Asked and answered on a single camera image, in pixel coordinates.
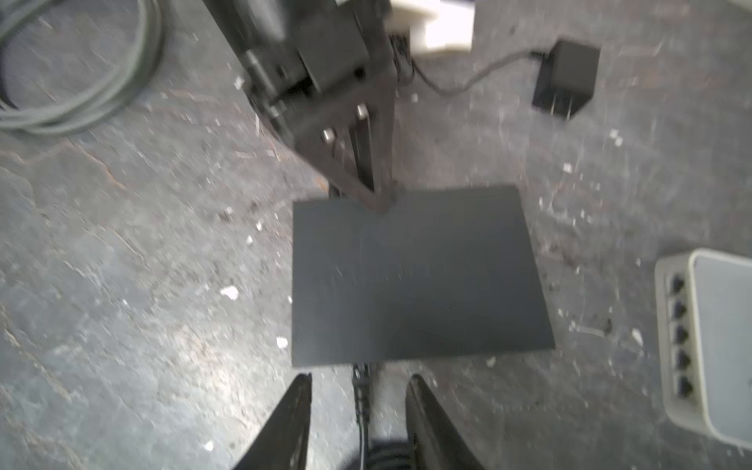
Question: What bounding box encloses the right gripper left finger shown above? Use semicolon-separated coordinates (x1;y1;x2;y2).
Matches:
234;374;313;470

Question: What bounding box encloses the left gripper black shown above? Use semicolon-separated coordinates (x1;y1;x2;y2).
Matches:
206;1;398;213

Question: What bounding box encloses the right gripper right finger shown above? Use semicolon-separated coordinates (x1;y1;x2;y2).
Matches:
405;374;484;470

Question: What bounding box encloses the black ethernet cable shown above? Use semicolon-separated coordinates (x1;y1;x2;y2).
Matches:
343;362;418;470

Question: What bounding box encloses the dark grey network switch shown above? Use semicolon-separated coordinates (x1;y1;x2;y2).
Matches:
291;186;555;368

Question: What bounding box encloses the black power adapter with cord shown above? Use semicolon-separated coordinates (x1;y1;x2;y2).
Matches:
403;39;601;121

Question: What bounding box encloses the white rectangular box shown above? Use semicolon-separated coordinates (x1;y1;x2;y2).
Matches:
654;249;751;450

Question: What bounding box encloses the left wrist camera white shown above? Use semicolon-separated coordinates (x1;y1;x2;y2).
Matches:
385;0;476;56

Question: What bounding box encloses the grey cable bundle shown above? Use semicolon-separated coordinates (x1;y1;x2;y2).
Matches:
0;0;166;137

